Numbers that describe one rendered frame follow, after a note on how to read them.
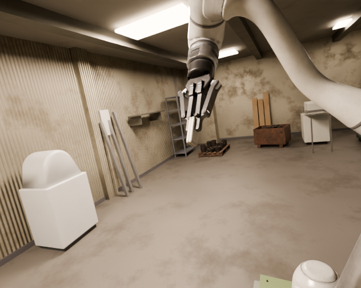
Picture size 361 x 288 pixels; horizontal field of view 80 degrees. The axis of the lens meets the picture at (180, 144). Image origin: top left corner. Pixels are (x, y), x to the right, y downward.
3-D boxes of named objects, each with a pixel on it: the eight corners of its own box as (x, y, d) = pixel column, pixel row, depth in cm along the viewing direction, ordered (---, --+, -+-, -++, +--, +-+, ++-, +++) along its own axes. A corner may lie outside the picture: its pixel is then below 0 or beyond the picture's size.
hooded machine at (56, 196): (77, 221, 381) (57, 146, 357) (103, 224, 354) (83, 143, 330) (34, 249, 315) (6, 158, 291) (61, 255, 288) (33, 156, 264)
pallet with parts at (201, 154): (230, 147, 756) (229, 135, 749) (223, 156, 653) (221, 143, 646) (208, 148, 791) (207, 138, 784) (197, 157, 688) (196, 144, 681)
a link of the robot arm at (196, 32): (185, 63, 69) (185, 27, 57) (191, 28, 75) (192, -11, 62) (219, 66, 68) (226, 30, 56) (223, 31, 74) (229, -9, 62)
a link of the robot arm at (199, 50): (209, 34, 58) (208, 51, 55) (224, 57, 64) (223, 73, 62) (182, 47, 63) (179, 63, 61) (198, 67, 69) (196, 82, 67)
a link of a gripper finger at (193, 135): (197, 122, 56) (200, 121, 56) (195, 146, 54) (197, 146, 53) (191, 116, 54) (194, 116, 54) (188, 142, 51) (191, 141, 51)
